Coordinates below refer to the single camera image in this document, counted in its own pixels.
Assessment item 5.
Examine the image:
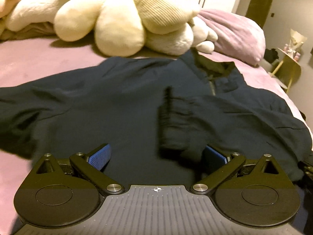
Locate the white plush toy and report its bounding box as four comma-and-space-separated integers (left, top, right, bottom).
145, 17, 219, 56

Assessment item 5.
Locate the dark navy jacket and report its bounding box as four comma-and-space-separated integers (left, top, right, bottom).
0, 51, 313, 185

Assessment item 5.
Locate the yellow side table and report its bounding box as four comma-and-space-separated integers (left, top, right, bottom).
270, 48, 302, 93

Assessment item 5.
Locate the purple pillow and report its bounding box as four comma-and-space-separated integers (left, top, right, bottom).
196, 8, 266, 66

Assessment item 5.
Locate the purple bed sheet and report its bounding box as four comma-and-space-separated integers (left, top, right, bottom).
0, 35, 313, 228

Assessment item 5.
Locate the black cloth on table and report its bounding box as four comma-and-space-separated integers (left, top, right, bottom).
264, 48, 280, 66

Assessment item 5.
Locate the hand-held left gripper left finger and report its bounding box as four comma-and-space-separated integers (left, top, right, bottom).
32, 143, 125, 196

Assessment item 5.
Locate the cream flower plush pillow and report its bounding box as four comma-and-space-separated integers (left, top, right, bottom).
5, 0, 201, 57

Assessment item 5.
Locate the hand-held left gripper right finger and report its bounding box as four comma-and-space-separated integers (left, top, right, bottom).
190, 145, 284, 196

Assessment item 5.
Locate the wrapped flower bouquet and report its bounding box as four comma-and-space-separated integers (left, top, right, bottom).
284, 28, 308, 59

